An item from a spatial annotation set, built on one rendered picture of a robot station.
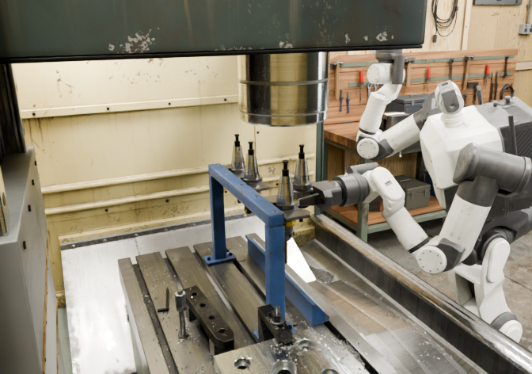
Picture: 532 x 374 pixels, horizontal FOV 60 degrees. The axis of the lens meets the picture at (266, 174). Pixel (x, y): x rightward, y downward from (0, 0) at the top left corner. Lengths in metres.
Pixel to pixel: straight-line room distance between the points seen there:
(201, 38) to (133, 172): 1.24
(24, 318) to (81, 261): 1.28
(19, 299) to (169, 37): 0.36
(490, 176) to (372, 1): 0.64
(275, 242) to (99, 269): 0.91
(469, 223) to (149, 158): 1.15
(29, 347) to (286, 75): 0.51
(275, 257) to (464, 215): 0.50
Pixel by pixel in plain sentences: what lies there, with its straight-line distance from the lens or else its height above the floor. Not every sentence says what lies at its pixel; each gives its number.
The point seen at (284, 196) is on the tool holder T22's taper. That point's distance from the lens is 1.10.
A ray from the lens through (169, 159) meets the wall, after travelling 1.85.
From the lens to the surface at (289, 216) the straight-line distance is 1.06.
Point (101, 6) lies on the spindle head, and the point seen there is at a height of 1.65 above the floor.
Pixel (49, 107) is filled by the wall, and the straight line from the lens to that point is 1.77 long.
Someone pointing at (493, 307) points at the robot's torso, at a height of 0.72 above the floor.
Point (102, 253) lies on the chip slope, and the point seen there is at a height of 0.83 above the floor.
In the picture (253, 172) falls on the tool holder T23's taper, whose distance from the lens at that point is 1.30.
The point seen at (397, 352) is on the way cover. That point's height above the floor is 0.75.
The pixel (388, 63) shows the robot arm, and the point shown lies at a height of 1.51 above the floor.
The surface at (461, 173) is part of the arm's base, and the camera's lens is 1.26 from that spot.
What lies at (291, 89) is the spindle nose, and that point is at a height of 1.53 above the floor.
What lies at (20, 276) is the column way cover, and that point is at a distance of 0.57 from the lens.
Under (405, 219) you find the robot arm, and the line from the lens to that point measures 1.36.
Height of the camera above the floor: 1.62
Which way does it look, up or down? 17 degrees down
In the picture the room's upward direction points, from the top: 1 degrees counter-clockwise
